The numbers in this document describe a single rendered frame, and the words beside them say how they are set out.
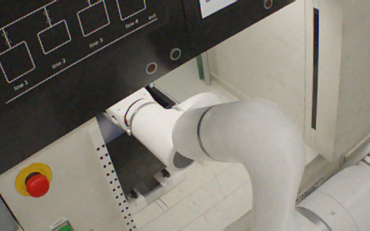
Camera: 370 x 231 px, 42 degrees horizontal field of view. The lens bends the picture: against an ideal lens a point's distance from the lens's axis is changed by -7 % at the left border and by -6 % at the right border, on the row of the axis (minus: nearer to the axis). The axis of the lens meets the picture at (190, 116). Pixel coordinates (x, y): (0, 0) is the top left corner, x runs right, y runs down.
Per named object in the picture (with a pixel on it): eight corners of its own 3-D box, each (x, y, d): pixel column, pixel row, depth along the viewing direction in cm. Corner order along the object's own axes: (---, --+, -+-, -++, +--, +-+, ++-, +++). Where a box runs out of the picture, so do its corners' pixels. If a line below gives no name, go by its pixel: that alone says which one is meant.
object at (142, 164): (115, 213, 126) (78, 123, 105) (77, 169, 139) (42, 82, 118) (190, 163, 135) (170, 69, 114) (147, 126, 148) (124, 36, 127)
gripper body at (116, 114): (126, 141, 108) (101, 116, 115) (164, 118, 111) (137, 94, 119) (118, 115, 102) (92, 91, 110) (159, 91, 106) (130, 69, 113)
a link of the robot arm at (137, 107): (134, 147, 107) (126, 139, 109) (167, 126, 110) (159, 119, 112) (125, 118, 101) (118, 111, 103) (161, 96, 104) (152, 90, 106)
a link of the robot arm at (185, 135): (266, 71, 81) (191, 90, 109) (189, 122, 75) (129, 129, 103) (291, 118, 82) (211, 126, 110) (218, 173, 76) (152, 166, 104)
